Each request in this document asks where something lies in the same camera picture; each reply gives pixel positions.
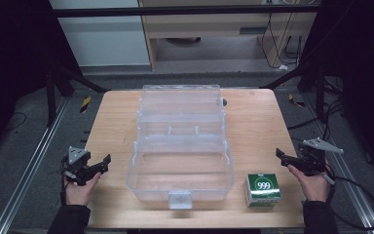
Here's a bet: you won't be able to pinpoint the light wooden desk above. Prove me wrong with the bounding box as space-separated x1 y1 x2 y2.
138 0 318 71

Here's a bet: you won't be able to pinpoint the yellow and black tape strip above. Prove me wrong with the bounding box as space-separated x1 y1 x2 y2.
287 93 307 108
79 96 93 114

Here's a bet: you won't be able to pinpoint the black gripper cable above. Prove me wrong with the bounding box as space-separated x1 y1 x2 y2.
323 175 374 231

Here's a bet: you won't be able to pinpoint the black floor cables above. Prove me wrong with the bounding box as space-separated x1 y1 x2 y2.
286 77 350 141

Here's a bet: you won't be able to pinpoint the black hanging cables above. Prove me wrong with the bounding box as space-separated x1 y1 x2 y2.
260 13 304 70

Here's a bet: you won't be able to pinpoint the black horizontal metal bar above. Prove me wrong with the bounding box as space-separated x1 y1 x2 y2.
50 5 321 19

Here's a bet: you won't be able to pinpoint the white cabinet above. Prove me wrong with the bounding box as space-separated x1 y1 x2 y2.
49 0 152 68

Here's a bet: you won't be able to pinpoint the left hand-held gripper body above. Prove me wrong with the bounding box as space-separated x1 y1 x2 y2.
60 145 94 187

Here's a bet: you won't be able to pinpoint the clear plastic storage box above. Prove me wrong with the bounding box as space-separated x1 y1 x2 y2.
125 84 237 211

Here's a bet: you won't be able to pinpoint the thin black floor cable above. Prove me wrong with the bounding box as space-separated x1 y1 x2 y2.
3 111 27 132

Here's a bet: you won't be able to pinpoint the green and white carton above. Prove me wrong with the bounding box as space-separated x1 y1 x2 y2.
244 172 282 209

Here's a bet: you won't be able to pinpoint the black metal stand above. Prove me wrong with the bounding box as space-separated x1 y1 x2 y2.
258 62 327 125
44 62 110 129

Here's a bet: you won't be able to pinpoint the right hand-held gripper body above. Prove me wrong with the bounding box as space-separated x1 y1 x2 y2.
296 136 345 177

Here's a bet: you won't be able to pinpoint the person's left hand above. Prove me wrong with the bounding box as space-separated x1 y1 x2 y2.
63 172 102 207

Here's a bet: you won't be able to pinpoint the person's right hand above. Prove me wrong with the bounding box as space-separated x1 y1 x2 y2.
286 164 329 204

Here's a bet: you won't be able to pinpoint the aluminium floor rail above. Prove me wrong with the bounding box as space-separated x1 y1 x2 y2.
304 93 374 234
0 97 70 234

